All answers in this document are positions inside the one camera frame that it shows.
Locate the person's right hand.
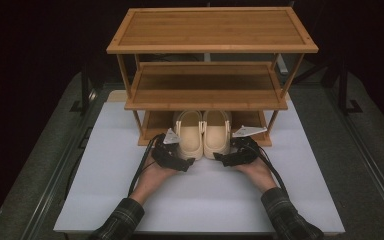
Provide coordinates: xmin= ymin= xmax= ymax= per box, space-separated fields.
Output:
xmin=234 ymin=156 xmax=278 ymax=195

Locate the white bracket behind rack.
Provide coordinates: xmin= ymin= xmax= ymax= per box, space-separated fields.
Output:
xmin=275 ymin=54 xmax=290 ymax=75

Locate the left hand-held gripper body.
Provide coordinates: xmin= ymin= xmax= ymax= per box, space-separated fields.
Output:
xmin=150 ymin=127 xmax=185 ymax=170

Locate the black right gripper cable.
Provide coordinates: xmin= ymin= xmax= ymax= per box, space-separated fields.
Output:
xmin=246 ymin=137 xmax=290 ymax=198

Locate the person's left hand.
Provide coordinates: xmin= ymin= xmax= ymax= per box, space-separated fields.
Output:
xmin=138 ymin=150 xmax=182 ymax=198

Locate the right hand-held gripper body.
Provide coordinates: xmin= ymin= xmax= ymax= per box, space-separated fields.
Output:
xmin=225 ymin=124 xmax=269 ymax=168

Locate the wooden three-tier shoe rack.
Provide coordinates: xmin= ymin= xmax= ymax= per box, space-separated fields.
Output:
xmin=105 ymin=6 xmax=320 ymax=148

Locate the metal floor rail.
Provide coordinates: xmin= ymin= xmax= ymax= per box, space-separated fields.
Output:
xmin=324 ymin=84 xmax=384 ymax=231
xmin=19 ymin=84 xmax=105 ymax=240

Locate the black metal stand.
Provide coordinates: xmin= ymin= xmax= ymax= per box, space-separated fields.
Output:
xmin=337 ymin=63 xmax=364 ymax=116
xmin=69 ymin=63 xmax=98 ymax=116

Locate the cream clog shoe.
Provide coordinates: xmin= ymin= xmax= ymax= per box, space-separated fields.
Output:
xmin=172 ymin=109 xmax=204 ymax=161
xmin=202 ymin=109 xmax=233 ymax=161

